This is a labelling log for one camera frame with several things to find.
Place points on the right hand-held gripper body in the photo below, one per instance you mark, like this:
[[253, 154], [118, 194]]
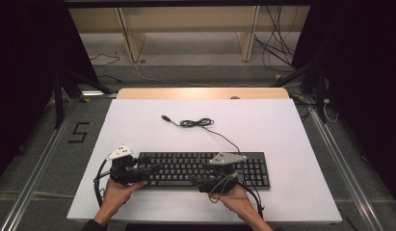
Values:
[[226, 158]]

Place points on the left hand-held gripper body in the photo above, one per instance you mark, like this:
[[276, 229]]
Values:
[[125, 174]]

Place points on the black computer keyboard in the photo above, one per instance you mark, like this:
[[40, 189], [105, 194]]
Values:
[[179, 166]]

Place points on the person's left hand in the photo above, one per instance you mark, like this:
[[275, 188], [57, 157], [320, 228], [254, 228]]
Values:
[[117, 199]]

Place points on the person's right hand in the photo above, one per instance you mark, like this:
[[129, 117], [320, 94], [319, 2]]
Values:
[[239, 203]]

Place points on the white board table cover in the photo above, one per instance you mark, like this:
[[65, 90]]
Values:
[[282, 128]]

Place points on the black metal stand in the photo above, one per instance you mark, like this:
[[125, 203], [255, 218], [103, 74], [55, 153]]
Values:
[[59, 102], [320, 96]]

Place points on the dark curtain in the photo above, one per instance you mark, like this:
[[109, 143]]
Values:
[[22, 80], [369, 80]]

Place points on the light wooden shelf unit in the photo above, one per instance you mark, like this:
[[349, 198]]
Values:
[[186, 19]]

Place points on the aluminium floor rail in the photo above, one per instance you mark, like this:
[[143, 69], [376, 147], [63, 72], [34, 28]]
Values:
[[346, 179], [31, 179]]

